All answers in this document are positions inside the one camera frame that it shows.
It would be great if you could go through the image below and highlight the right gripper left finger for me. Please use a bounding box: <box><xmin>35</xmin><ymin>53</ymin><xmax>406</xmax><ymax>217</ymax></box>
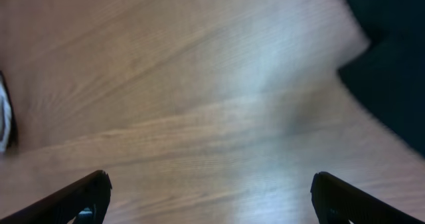
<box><xmin>1</xmin><ymin>170</ymin><xmax>112</xmax><ymax>223</ymax></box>

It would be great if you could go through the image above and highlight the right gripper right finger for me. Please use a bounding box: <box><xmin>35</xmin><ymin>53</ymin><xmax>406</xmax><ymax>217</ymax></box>
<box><xmin>310</xmin><ymin>171</ymin><xmax>424</xmax><ymax>224</ymax></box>

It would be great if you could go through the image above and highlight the folded beige clothes stack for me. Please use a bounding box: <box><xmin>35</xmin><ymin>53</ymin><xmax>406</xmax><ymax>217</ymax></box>
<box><xmin>1</xmin><ymin>76</ymin><xmax>13</xmax><ymax>153</ymax></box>

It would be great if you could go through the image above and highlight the black garment pile right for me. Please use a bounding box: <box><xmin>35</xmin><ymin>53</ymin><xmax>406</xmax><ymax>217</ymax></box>
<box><xmin>338</xmin><ymin>0</ymin><xmax>424</xmax><ymax>156</ymax></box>

